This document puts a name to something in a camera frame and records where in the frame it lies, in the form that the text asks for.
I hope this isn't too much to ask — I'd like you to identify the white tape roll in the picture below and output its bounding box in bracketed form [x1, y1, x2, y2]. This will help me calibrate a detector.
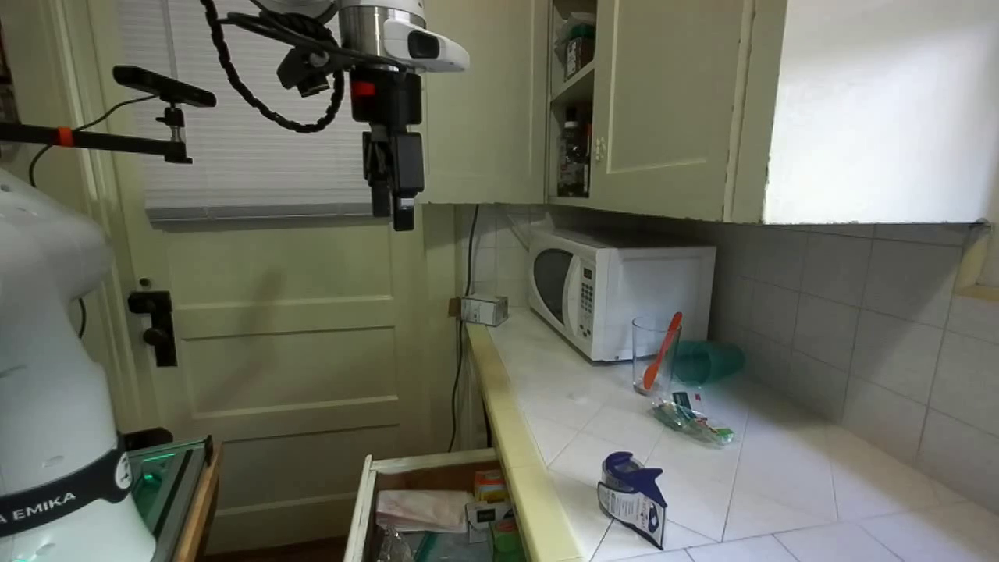
[466, 499, 512, 526]

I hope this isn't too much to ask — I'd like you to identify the white cloth in drawer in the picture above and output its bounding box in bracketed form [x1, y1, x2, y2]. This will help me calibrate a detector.
[375, 490, 471, 534]

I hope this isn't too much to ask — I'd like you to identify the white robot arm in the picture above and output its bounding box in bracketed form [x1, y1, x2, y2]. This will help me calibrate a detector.
[0, 0, 471, 562]

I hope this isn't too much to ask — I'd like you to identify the blue tape dispenser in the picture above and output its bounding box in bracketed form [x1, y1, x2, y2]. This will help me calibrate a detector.
[595, 448, 667, 549]

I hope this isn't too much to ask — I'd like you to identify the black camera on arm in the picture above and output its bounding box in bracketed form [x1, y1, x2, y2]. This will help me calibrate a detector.
[0, 66, 216, 161]

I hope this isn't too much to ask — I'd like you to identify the open white drawer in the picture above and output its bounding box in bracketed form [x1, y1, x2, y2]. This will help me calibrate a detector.
[344, 448, 531, 562]

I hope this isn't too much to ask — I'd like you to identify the orange spatula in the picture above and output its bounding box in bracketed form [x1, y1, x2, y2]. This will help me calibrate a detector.
[638, 311, 684, 394]

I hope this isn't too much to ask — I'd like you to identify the white microwave oven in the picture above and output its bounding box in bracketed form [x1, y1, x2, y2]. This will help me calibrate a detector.
[527, 231, 716, 362]

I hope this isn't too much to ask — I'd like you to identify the cream panel door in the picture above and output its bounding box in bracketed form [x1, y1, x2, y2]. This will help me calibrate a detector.
[86, 0, 462, 554]

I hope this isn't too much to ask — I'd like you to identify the black door lock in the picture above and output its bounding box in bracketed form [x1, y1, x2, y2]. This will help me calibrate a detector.
[129, 284, 177, 368]

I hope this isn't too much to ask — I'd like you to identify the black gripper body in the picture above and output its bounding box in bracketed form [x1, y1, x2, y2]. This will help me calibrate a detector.
[350, 67, 425, 217]

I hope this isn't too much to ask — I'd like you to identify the white window blind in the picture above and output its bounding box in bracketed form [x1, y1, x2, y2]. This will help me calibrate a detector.
[112, 0, 372, 224]

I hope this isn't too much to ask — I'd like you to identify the clear drinking glass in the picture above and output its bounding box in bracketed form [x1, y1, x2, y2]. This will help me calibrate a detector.
[627, 314, 674, 398]

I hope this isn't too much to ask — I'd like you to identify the wall power outlet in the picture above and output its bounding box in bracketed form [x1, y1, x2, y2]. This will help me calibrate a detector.
[457, 296, 507, 326]

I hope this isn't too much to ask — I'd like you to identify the green tray on stand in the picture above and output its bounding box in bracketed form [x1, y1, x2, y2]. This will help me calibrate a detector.
[119, 428, 221, 562]

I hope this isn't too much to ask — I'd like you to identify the cream upper cabinet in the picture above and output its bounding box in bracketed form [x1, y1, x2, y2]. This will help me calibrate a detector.
[425, 0, 999, 224]

